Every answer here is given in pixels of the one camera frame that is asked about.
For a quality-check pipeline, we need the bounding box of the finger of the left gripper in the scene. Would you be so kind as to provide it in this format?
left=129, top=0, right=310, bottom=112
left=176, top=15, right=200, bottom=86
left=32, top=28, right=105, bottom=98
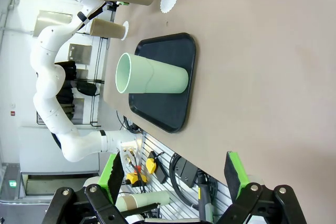
left=104, top=0, right=130, bottom=12

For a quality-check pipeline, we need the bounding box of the black shoulder bag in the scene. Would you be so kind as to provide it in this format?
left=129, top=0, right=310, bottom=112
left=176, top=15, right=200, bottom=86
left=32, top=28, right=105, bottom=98
left=76, top=81, right=99, bottom=97

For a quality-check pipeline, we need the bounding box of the pale green tall cup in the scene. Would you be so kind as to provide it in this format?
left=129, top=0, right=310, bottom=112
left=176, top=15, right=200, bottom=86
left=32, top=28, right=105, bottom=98
left=115, top=52, right=190, bottom=95

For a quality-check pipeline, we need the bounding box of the grey handheld device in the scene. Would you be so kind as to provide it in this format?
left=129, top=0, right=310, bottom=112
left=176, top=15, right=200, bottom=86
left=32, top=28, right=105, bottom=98
left=197, top=182, right=214, bottom=223

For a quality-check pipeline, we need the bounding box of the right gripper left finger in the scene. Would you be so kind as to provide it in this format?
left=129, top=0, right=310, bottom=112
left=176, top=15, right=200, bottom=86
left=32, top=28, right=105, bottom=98
left=43, top=151, right=127, bottom=224

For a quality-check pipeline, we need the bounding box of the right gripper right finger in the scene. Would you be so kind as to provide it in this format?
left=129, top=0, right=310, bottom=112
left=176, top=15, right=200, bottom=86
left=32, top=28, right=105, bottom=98
left=217, top=150, right=308, bottom=224

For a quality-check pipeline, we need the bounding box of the black control box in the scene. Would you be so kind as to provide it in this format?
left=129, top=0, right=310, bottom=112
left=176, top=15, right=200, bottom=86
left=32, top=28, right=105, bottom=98
left=174, top=158, right=197, bottom=189

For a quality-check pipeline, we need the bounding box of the large metal wall plate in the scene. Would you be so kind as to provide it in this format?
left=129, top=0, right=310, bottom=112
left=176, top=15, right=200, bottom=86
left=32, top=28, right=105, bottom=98
left=33, top=9, right=74, bottom=37

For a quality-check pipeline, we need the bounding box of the black plastic serving tray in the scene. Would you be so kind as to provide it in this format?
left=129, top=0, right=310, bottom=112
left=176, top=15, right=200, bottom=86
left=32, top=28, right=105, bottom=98
left=128, top=32, right=198, bottom=134

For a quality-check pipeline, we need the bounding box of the rack with dark clothes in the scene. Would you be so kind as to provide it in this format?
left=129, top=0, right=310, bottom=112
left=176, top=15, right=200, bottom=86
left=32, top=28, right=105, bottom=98
left=54, top=60, right=106, bottom=127

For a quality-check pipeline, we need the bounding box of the yellow emergency stop box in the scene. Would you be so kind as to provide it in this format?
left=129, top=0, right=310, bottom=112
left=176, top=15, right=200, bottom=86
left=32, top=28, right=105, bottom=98
left=125, top=170, right=149, bottom=189

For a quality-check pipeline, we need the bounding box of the yellow plug connector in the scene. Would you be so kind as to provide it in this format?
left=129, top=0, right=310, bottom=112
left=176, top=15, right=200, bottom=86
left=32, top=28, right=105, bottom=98
left=145, top=156, right=159, bottom=175

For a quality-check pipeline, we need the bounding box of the spare pale green cup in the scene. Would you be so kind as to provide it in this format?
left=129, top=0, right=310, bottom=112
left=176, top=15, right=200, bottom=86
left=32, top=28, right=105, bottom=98
left=115, top=190, right=172, bottom=213

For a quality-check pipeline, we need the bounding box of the black power brick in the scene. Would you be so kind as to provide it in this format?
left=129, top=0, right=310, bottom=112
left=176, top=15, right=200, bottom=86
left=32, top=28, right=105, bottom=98
left=155, top=164, right=170, bottom=185

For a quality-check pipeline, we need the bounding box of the small metal wall plate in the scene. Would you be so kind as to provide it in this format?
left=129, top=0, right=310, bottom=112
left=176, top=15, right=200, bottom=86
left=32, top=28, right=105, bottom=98
left=68, top=43, right=93, bottom=65

